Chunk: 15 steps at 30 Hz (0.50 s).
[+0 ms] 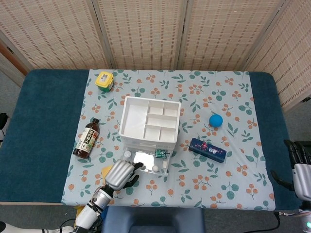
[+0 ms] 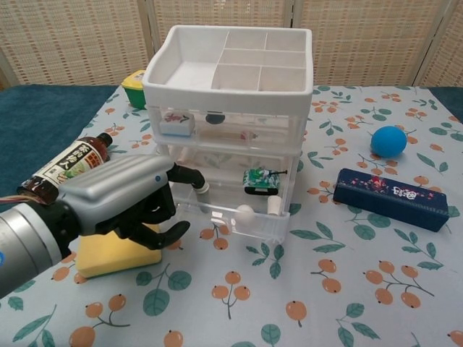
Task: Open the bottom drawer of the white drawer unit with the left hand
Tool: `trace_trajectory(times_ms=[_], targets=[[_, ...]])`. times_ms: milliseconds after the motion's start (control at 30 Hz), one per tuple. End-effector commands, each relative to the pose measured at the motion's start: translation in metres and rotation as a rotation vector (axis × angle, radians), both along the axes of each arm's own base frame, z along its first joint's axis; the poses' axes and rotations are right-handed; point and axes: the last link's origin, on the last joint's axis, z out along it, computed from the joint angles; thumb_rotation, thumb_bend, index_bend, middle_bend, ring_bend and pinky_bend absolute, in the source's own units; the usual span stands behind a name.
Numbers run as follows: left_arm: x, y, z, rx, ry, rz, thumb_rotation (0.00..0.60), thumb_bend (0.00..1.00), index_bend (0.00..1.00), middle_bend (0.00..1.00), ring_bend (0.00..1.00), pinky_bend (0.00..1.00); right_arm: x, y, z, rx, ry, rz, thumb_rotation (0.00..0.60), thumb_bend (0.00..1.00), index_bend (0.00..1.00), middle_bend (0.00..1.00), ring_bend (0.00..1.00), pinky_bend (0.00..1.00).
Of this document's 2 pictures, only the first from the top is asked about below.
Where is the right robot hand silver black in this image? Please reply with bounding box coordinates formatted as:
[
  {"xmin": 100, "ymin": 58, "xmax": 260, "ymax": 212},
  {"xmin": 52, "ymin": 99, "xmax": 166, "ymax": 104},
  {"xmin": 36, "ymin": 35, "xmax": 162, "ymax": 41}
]
[{"xmin": 270, "ymin": 139, "xmax": 311, "ymax": 201}]

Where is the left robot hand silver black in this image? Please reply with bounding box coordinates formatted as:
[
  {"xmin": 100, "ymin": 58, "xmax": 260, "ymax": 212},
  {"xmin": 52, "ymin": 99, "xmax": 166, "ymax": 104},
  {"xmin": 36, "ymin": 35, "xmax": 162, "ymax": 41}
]
[{"xmin": 104, "ymin": 159, "xmax": 144, "ymax": 192}]

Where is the clear plastic drawer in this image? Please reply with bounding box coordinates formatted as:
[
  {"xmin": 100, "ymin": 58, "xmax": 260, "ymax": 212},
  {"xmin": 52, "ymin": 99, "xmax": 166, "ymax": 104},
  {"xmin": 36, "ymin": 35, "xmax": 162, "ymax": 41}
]
[
  {"xmin": 121, "ymin": 139, "xmax": 177, "ymax": 147},
  {"xmin": 120, "ymin": 146, "xmax": 173, "ymax": 177}
]

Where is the white plastic drawer organizer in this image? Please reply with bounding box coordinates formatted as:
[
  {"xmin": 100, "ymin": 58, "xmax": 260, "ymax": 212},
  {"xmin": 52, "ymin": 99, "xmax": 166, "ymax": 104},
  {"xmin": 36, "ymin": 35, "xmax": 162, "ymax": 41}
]
[{"xmin": 119, "ymin": 96, "xmax": 182, "ymax": 158}]

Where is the dark blue pencil case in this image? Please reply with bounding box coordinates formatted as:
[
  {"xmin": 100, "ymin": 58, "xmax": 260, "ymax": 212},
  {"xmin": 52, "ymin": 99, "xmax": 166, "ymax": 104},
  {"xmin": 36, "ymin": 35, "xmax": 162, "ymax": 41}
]
[{"xmin": 189, "ymin": 137, "xmax": 227, "ymax": 165}]

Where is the yellow sponge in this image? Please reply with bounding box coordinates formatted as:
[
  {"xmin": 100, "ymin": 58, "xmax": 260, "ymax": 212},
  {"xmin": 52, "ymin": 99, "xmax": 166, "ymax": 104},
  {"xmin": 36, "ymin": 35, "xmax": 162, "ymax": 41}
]
[{"xmin": 101, "ymin": 165, "xmax": 114, "ymax": 181}]

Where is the brown tea bottle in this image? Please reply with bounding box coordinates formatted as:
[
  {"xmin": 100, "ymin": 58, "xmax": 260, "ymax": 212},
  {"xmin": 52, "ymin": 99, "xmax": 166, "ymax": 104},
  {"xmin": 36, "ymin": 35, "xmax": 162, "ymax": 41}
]
[{"xmin": 72, "ymin": 117, "xmax": 101, "ymax": 160}]

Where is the yellow table leg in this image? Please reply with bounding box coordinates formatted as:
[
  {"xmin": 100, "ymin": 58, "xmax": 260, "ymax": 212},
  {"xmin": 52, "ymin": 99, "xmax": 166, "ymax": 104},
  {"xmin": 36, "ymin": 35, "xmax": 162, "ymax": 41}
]
[{"xmin": 74, "ymin": 205, "xmax": 86, "ymax": 219}]

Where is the blue grey chair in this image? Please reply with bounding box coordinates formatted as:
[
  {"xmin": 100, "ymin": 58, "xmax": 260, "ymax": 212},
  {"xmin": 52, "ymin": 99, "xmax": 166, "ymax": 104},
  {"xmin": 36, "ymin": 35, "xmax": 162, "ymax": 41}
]
[{"xmin": 101, "ymin": 206, "xmax": 205, "ymax": 233}]

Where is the floral printed tablecloth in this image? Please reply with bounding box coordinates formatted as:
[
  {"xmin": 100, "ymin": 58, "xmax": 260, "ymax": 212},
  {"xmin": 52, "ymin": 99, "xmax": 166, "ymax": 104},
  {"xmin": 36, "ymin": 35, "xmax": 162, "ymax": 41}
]
[{"xmin": 60, "ymin": 69, "xmax": 276, "ymax": 210}]

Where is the teal table cover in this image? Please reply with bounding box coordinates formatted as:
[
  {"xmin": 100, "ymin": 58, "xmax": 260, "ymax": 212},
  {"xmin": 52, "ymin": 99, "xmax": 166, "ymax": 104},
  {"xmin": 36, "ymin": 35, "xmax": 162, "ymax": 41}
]
[{"xmin": 0, "ymin": 68, "xmax": 302, "ymax": 211}]

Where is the green container yellow lid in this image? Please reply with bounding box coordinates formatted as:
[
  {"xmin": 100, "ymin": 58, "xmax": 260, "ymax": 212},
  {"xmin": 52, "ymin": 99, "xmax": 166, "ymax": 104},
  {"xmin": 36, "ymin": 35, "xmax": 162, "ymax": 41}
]
[{"xmin": 94, "ymin": 70, "xmax": 115, "ymax": 93}]

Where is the blue ball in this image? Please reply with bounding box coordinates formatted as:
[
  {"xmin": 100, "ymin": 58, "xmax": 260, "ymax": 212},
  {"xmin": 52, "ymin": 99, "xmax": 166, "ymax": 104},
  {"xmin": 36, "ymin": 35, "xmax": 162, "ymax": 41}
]
[{"xmin": 209, "ymin": 114, "xmax": 224, "ymax": 129}]

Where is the black white device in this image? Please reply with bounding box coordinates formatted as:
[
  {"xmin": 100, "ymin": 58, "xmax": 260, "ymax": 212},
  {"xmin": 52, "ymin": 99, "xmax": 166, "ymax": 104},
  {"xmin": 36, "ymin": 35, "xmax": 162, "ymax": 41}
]
[{"xmin": 0, "ymin": 113, "xmax": 10, "ymax": 144}]

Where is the woven bamboo folding screen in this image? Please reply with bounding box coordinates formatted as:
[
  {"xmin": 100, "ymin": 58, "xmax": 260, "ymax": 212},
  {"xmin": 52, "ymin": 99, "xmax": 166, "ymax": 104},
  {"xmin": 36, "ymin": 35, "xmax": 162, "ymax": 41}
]
[{"xmin": 0, "ymin": 0, "xmax": 311, "ymax": 114}]

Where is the brown wooden board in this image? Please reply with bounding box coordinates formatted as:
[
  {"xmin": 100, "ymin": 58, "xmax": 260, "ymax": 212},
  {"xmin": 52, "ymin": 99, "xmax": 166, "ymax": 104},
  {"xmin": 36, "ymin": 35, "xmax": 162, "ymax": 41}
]
[{"xmin": 0, "ymin": 40, "xmax": 29, "ymax": 76}]

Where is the black cable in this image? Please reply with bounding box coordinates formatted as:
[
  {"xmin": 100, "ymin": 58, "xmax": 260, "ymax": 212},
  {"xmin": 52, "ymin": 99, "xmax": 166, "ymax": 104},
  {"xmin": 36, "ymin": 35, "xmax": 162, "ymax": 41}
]
[{"xmin": 255, "ymin": 211, "xmax": 281, "ymax": 230}]

